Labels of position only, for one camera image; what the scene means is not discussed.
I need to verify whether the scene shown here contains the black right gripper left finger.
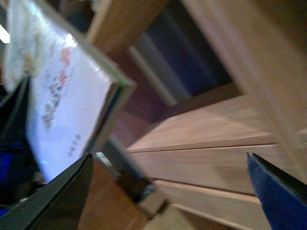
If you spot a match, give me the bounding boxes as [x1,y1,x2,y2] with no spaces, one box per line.
[0,153,94,230]

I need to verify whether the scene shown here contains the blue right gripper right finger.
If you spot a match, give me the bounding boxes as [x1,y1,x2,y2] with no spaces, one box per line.
[247,153,307,230]

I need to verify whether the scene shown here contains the white illustrated book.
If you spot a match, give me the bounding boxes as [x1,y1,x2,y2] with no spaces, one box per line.
[3,0,136,182]

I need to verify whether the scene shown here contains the left wooden shelf cabinet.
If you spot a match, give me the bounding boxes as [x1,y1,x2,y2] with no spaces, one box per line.
[76,0,307,230]

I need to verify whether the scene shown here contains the dark blue shelved books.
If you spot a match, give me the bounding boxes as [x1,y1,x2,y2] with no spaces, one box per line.
[129,0,232,106]

